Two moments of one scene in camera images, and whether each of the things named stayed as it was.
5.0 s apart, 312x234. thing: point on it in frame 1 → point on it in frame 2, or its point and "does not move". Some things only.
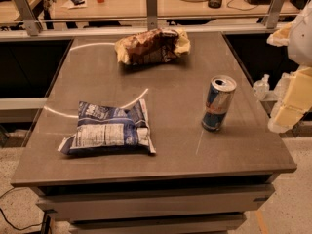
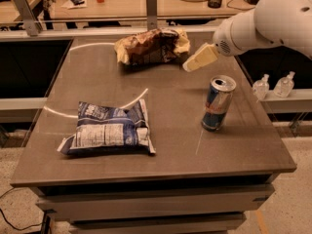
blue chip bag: x=107 y=130 does not move
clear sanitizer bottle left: x=261 y=88 does not move
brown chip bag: x=152 y=47 does not move
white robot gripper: x=301 y=39 → x=222 y=42
